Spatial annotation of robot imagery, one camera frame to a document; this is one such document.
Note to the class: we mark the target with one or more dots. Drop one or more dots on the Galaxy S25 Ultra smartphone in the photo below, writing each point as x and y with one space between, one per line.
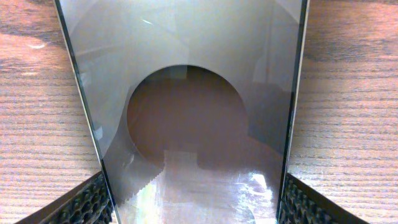
190 103

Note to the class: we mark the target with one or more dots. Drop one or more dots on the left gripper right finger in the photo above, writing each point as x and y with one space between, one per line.
300 204

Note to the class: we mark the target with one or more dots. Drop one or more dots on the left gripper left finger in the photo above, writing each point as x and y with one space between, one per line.
87 203

